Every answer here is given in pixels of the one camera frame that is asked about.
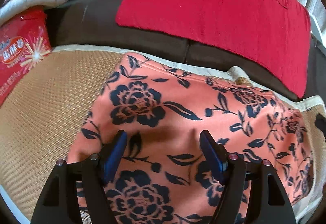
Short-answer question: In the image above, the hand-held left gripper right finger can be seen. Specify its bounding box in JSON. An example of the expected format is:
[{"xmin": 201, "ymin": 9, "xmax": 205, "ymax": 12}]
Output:
[{"xmin": 199, "ymin": 130, "xmax": 297, "ymax": 224}]

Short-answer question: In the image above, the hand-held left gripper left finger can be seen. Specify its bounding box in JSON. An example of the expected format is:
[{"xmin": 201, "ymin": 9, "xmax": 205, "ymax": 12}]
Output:
[{"xmin": 31, "ymin": 130, "xmax": 128, "ymax": 224}]

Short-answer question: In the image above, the orange floral shirt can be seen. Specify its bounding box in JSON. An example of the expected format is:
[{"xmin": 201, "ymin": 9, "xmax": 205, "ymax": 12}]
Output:
[{"xmin": 67, "ymin": 52, "xmax": 315, "ymax": 224}]

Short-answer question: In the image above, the woven rattan mat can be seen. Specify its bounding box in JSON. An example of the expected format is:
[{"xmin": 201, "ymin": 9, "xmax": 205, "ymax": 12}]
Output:
[{"xmin": 0, "ymin": 44, "xmax": 326, "ymax": 224}]

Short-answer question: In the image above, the red tin box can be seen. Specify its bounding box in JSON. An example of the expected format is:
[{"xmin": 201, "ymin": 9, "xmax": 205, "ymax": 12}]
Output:
[{"xmin": 0, "ymin": 9, "xmax": 53, "ymax": 107}]

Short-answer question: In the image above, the brown sofa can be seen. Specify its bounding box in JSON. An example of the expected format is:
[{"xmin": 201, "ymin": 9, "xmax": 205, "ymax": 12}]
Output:
[{"xmin": 43, "ymin": 0, "xmax": 326, "ymax": 102}]

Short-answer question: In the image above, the red cushion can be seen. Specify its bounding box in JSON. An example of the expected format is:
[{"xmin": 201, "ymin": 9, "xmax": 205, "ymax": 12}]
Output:
[{"xmin": 115, "ymin": 0, "xmax": 312, "ymax": 99}]

